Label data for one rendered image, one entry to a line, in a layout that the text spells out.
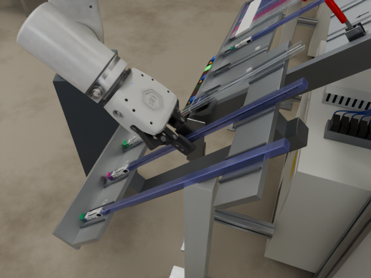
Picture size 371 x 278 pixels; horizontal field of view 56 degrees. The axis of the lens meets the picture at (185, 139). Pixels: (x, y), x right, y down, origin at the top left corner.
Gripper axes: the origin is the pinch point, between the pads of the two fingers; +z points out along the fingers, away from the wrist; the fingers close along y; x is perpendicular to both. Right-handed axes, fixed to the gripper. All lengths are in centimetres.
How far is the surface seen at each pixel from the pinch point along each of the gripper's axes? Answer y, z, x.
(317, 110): 51, 41, 7
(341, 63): 24.4, 16.8, -19.2
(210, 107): 23.1, 7.1, 10.7
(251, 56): 45.9, 10.9, 5.9
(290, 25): 129, 38, 27
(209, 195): -3.0, 11.6, 5.6
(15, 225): 9, -9, 123
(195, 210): -3.0, 13.5, 12.9
